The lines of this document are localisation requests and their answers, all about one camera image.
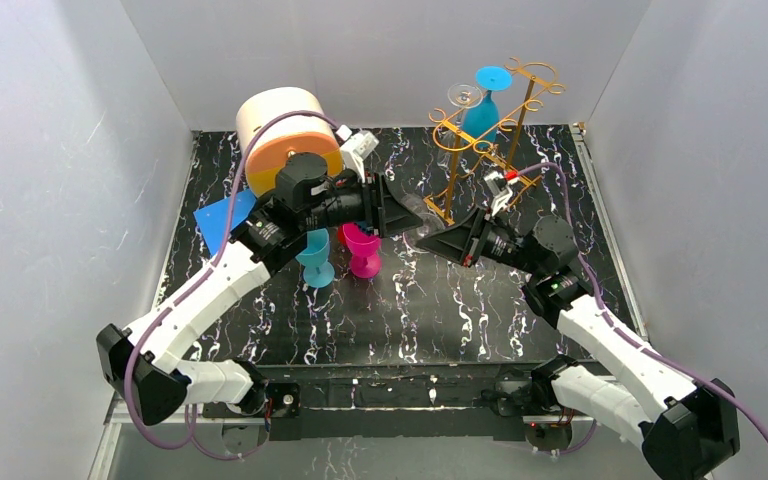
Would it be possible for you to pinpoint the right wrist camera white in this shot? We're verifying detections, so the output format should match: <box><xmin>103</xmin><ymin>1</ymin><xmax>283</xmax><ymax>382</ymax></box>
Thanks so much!
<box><xmin>484</xmin><ymin>171</ymin><xmax>513</xmax><ymax>217</ymax></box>

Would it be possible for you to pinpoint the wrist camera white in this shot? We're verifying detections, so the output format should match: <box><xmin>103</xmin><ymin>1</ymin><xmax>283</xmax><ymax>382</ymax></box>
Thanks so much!
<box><xmin>336</xmin><ymin>125</ymin><xmax>379</xmax><ymax>183</ymax></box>
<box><xmin>484</xmin><ymin>171</ymin><xmax>513</xmax><ymax>217</ymax></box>

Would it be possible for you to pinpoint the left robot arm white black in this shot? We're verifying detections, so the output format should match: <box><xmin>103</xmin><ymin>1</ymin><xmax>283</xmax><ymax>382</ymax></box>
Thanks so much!
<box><xmin>96</xmin><ymin>153</ymin><xmax>422</xmax><ymax>426</ymax></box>

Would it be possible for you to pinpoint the light blue wine glass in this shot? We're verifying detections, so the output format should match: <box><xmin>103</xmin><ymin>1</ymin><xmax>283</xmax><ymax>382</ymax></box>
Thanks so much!
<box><xmin>296</xmin><ymin>229</ymin><xmax>335</xmax><ymax>289</ymax></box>

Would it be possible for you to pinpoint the clear wine glass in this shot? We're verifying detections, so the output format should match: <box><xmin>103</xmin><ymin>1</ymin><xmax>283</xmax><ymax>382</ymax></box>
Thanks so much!
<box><xmin>401</xmin><ymin>194</ymin><xmax>445</xmax><ymax>244</ymax></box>
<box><xmin>436</xmin><ymin>84</ymin><xmax>483</xmax><ymax>168</ymax></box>

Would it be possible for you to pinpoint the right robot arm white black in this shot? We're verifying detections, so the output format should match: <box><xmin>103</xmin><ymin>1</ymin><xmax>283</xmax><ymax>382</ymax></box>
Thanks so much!
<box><xmin>418</xmin><ymin>208</ymin><xmax>740</xmax><ymax>479</ymax></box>

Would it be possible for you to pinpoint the blue flat sheet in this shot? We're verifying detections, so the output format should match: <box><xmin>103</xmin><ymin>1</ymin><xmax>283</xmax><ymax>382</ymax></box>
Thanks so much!
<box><xmin>193</xmin><ymin>190</ymin><xmax>259</xmax><ymax>256</ymax></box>

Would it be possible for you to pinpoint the magenta wine glass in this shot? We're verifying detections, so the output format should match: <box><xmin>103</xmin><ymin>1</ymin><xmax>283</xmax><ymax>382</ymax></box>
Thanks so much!
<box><xmin>342</xmin><ymin>223</ymin><xmax>382</xmax><ymax>279</ymax></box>

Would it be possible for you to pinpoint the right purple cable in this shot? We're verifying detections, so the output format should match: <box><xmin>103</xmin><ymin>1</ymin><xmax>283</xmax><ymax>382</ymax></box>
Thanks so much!
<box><xmin>506</xmin><ymin>162</ymin><xmax>768</xmax><ymax>480</ymax></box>

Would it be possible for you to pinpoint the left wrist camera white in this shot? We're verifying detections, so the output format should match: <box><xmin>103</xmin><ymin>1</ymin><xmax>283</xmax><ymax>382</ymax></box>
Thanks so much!
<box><xmin>336</xmin><ymin>125</ymin><xmax>379</xmax><ymax>183</ymax></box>

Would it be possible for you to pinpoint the teal wine glass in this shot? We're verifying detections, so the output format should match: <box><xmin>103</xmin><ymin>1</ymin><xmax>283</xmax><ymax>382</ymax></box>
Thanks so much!
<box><xmin>462</xmin><ymin>66</ymin><xmax>512</xmax><ymax>144</ymax></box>

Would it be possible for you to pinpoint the gold wire glass rack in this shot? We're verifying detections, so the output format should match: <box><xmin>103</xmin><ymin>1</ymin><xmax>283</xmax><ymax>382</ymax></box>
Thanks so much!
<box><xmin>424</xmin><ymin>57</ymin><xmax>566</xmax><ymax>225</ymax></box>

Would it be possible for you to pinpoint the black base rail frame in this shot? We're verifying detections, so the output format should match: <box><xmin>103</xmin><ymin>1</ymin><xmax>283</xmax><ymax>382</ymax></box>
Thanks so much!
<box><xmin>102</xmin><ymin>360</ymin><xmax>597</xmax><ymax>458</ymax></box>

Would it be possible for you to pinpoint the white cylindrical drawer box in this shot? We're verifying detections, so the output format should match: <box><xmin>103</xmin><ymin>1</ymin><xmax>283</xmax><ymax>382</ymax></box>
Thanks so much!
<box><xmin>236</xmin><ymin>86</ymin><xmax>343</xmax><ymax>196</ymax></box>

